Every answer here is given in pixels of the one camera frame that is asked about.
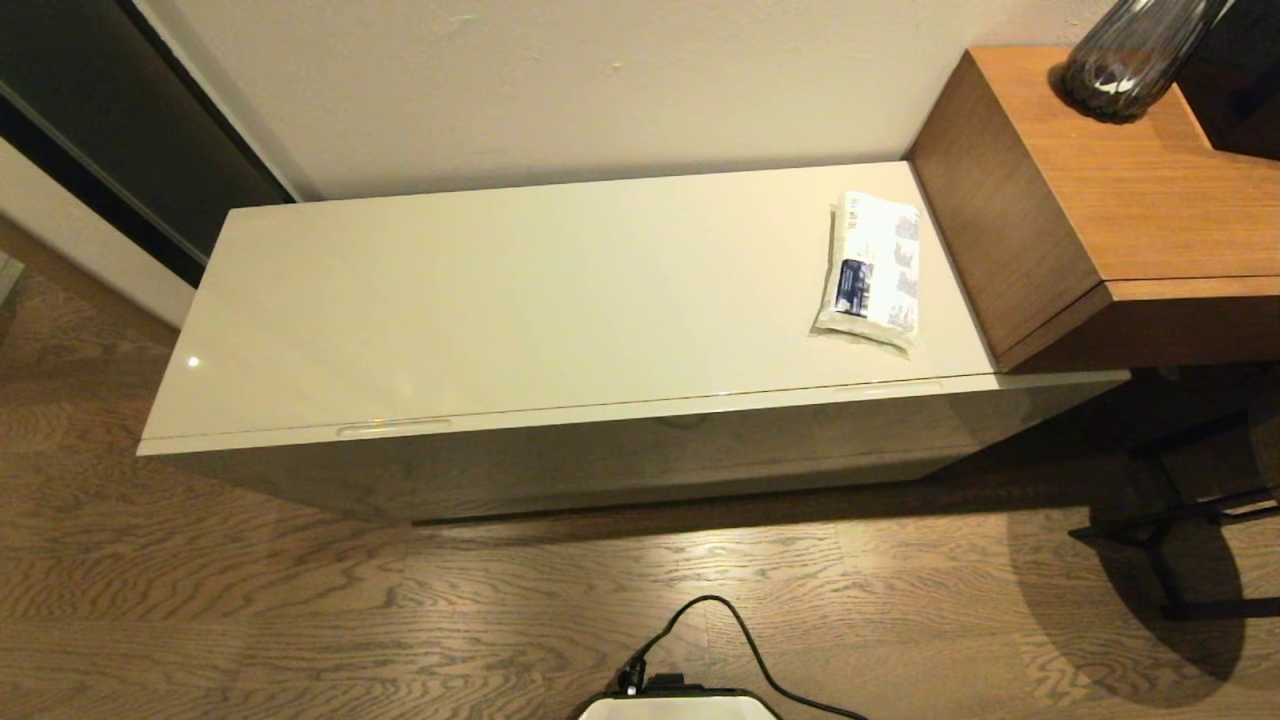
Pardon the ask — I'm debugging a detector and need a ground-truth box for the white tissue pack blue label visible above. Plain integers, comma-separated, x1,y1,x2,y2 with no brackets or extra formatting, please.
815,192,923,353

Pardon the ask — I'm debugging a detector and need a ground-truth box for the beige glossy cabinet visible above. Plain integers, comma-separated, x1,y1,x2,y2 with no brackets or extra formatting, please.
137,160,1001,456

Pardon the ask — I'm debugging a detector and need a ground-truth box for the brown wooden desk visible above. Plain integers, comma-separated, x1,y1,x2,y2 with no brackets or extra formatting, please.
908,45,1280,373

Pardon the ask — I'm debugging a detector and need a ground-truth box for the dark ribbed glass vase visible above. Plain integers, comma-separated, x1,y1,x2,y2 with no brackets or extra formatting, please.
1060,0,1229,125

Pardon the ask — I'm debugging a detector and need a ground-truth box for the dark wardrobe panel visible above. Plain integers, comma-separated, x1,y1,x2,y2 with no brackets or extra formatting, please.
0,0,299,289

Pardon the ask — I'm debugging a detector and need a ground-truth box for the black box on desk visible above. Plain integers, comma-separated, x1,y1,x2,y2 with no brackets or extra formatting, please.
1178,0,1280,161

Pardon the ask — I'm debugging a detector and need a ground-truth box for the black floor cable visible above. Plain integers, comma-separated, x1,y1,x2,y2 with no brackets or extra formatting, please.
615,595,869,720

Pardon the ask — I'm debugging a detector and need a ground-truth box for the black metal chair frame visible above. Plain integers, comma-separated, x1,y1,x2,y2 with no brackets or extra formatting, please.
1068,370,1280,621

